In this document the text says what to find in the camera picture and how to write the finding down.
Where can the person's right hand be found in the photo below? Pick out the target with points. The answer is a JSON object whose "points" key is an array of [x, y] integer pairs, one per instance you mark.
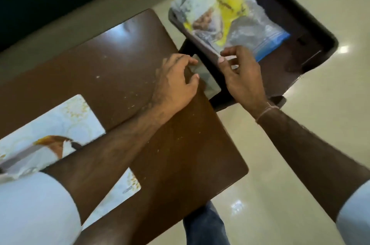
{"points": [[245, 80]]}

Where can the person's left hand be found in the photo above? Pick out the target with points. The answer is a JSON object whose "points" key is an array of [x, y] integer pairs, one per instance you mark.
{"points": [[170, 88]]}

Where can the person's left thumb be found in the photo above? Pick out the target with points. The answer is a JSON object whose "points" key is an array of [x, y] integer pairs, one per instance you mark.
{"points": [[193, 81]]}

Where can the person's right thumb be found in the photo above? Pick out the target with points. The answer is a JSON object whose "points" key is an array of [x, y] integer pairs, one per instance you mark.
{"points": [[224, 68]]}

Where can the small grey packet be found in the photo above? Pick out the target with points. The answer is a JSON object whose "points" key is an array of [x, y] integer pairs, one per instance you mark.
{"points": [[208, 81]]}

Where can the clear plastic zip bag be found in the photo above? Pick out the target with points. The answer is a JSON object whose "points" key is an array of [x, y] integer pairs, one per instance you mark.
{"points": [[254, 22]]}

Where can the person's left forearm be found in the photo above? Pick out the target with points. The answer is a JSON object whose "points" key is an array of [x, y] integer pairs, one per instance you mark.
{"points": [[115, 152]]}

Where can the person's right forearm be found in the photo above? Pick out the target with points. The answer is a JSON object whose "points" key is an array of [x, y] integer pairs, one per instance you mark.
{"points": [[312, 155]]}

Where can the thin thread wrist band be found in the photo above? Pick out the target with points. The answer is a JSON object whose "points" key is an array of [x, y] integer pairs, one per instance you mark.
{"points": [[267, 111]]}

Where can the white nut-print packet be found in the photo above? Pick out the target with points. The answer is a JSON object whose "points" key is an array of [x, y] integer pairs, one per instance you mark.
{"points": [[202, 7]]}

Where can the yellow snack packet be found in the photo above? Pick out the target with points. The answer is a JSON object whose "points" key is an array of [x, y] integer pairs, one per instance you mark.
{"points": [[231, 1]]}

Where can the dark brown plastic chair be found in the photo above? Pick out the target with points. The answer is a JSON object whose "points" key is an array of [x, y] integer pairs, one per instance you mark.
{"points": [[292, 16]]}

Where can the white bird-print placemat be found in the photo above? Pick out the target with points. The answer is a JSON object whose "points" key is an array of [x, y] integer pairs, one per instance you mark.
{"points": [[63, 120]]}

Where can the blue jeans leg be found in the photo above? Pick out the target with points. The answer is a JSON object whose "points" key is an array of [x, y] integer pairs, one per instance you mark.
{"points": [[203, 224]]}

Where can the person's right white sleeve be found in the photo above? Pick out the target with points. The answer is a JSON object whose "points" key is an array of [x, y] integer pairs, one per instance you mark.
{"points": [[355, 216]]}

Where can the person's white sleeve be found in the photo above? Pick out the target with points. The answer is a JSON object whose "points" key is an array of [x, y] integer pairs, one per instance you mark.
{"points": [[34, 210], [355, 216]]}

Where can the person's left white sleeve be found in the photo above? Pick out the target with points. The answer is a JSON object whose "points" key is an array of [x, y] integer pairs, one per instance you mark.
{"points": [[34, 210]]}

